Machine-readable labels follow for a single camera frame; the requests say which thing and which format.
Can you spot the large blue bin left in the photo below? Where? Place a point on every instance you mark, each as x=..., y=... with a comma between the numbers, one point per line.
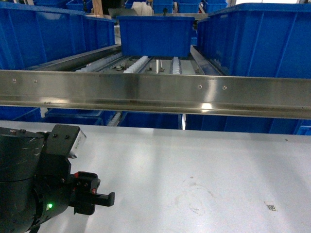
x=32, y=35

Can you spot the steel shelf front rail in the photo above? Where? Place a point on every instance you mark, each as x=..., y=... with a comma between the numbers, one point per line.
x=188, y=94

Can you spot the white roller track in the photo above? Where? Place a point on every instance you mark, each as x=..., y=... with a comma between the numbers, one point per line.
x=175, y=66
x=137, y=65

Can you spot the blue bin centre shelf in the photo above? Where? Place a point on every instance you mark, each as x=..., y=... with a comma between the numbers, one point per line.
x=160, y=36

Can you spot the white roller track left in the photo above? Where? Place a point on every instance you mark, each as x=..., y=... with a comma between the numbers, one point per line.
x=137, y=65

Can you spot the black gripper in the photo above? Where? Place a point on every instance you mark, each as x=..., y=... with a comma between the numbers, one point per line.
x=56, y=188

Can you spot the large blue bin right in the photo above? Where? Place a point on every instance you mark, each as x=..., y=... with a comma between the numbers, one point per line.
x=258, y=40

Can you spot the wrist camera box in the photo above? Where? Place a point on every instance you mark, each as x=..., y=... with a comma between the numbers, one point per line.
x=65, y=140

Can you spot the large blue bin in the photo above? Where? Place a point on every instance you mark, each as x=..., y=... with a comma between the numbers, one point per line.
x=258, y=40
x=32, y=35

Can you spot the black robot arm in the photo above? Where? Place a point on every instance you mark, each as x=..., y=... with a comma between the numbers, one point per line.
x=20, y=152

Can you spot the white roller track right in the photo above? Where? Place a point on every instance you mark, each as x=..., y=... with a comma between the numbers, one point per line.
x=175, y=66

